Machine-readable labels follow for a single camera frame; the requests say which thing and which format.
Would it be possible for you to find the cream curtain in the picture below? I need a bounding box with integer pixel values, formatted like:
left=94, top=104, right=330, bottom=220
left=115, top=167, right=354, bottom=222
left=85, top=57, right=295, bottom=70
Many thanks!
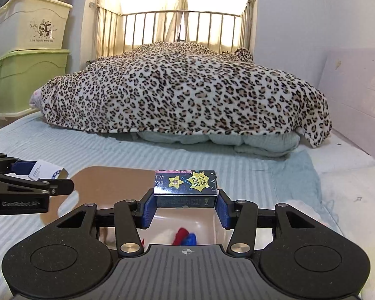
left=97, top=0, right=257, bottom=54

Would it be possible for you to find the red toy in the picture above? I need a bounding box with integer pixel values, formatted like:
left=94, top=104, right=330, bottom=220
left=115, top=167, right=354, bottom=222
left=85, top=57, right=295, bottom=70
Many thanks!
left=172, top=227, right=190, bottom=246

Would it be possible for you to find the dark blue printed box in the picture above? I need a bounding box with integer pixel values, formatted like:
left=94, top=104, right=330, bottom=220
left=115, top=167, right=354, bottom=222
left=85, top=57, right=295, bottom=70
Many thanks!
left=153, top=170, right=220, bottom=209

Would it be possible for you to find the light blue towel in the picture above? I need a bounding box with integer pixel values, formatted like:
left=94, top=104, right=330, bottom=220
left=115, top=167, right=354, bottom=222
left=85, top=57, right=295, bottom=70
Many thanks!
left=175, top=148, right=344, bottom=236

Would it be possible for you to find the metal bed rail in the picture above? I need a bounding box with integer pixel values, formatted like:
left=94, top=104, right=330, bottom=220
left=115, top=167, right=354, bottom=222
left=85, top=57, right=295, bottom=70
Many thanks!
left=86, top=0, right=258, bottom=66

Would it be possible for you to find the brown cardboard box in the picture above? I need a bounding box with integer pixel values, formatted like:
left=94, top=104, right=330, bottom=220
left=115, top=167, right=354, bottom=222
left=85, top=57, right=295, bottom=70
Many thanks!
left=40, top=165, right=226, bottom=248

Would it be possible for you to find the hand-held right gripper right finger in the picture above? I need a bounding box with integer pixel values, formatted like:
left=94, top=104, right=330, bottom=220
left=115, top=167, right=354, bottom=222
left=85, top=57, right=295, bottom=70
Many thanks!
left=215, top=189, right=319, bottom=255

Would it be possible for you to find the white card packet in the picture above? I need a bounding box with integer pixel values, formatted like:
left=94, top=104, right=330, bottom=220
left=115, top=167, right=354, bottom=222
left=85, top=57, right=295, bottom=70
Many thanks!
left=29, top=159, right=70, bottom=182

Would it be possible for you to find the green plastic storage bin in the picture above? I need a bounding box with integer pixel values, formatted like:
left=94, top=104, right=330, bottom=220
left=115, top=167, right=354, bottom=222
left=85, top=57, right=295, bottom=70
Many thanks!
left=0, top=49, right=71, bottom=120

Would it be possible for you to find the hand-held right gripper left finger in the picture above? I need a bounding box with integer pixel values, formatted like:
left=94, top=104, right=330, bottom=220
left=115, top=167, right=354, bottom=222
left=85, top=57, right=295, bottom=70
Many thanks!
left=54, top=189, right=158, bottom=257

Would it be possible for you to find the cream plastic storage bin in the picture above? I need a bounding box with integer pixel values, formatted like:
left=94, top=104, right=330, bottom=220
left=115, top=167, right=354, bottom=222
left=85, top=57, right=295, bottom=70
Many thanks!
left=0, top=0, right=73, bottom=60

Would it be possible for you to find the leopard print blanket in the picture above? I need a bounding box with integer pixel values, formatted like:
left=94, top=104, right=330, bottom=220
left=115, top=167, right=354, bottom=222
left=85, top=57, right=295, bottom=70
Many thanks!
left=34, top=41, right=333, bottom=149

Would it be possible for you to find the pale green quilt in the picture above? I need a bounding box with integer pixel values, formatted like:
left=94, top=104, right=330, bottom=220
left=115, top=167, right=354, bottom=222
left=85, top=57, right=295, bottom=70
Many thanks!
left=129, top=130, right=301, bottom=159

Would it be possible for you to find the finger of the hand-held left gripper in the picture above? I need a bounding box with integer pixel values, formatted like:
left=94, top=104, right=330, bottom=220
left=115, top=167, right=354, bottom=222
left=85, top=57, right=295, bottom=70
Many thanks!
left=0, top=152, right=38, bottom=176
left=0, top=174, right=75, bottom=197

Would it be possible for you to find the pink white cloth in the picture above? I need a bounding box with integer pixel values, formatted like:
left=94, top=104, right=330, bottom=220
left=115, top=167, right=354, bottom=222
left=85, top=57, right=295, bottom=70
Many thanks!
left=29, top=87, right=49, bottom=115

